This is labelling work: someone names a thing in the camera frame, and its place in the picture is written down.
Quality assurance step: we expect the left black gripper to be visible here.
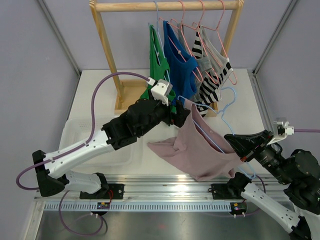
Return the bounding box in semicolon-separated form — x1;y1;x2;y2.
137;89;190;137

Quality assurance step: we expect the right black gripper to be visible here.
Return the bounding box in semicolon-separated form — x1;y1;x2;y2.
224;128;293;184

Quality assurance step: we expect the mauve tank top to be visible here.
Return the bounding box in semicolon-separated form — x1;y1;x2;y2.
147;99;243;182

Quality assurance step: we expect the blue tank top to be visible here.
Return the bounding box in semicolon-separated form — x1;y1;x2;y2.
162;20;198;99

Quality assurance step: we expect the green tank top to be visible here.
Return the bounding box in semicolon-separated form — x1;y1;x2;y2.
140;24;176;103

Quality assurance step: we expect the light blue wire hanger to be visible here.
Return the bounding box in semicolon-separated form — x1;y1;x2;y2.
191;86;258;180

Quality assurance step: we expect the grey tank top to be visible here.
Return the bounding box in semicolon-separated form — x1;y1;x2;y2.
177;23;230;102

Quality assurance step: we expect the pink hanger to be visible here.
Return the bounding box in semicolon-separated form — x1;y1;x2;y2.
178;0;219;84
158;0;203;83
191;0;238;86

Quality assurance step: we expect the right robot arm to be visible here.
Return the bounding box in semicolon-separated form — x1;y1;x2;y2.
224;130;320;240

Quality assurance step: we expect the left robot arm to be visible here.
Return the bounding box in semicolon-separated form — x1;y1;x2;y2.
32;99;190;200

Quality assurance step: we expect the black white striped tank top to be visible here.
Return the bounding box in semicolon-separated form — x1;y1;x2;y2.
191;31;234;118

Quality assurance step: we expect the pink hanger under striped top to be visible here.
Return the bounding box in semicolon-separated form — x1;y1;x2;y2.
191;0;238;86

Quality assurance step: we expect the wooden clothes rack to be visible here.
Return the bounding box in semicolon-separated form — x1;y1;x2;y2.
89;0;245;118

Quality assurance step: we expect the white plastic basket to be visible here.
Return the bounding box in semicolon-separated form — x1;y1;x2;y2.
58;117;134;170

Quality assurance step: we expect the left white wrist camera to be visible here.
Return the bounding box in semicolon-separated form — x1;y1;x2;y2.
147;77;173;107

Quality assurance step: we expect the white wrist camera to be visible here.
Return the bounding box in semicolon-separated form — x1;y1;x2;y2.
147;77;173;107
268;117;295;145

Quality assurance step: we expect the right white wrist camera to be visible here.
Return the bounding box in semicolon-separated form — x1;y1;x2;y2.
268;117;295;145

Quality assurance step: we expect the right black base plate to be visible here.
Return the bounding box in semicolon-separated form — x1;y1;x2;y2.
208;183;244;201

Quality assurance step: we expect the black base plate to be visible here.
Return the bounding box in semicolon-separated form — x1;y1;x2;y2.
79;183;125;200
208;183;244;201

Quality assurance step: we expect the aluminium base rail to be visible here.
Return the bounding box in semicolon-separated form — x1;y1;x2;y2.
33;174;289;202

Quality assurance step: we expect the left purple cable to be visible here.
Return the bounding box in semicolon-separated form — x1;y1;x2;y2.
15;71;151;192

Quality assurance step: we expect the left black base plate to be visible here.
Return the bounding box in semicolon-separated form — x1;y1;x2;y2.
79;183;125;200

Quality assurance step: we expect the white slotted cable duct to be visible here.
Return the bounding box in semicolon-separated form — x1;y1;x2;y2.
44;201;231;212

